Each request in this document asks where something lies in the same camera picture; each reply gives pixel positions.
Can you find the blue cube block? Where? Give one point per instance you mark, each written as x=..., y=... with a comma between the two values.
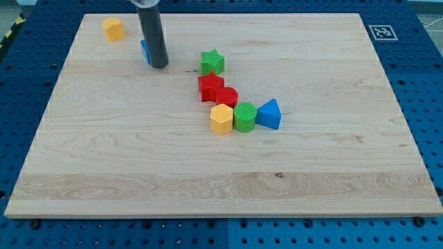
x=145, y=52

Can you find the green cylinder block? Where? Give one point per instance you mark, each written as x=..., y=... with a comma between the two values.
x=245, y=114

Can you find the wooden board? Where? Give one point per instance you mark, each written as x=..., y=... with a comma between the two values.
x=122, y=140

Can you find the red star block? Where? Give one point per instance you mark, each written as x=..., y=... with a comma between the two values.
x=209, y=85

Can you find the blue triangle block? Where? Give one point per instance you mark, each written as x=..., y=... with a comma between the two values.
x=269, y=115

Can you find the green star block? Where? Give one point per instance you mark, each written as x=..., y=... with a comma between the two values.
x=211, y=61

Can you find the white fiducial marker tag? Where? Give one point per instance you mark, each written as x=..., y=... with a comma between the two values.
x=381, y=32

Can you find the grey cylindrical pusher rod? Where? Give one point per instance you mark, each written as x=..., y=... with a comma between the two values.
x=151, y=26

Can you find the yellow hexagon block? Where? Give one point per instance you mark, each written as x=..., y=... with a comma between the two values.
x=221, y=119

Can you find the red cylinder block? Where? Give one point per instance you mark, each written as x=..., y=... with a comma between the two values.
x=227, y=96

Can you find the yellow heart block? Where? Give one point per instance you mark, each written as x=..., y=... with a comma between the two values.
x=113, y=28

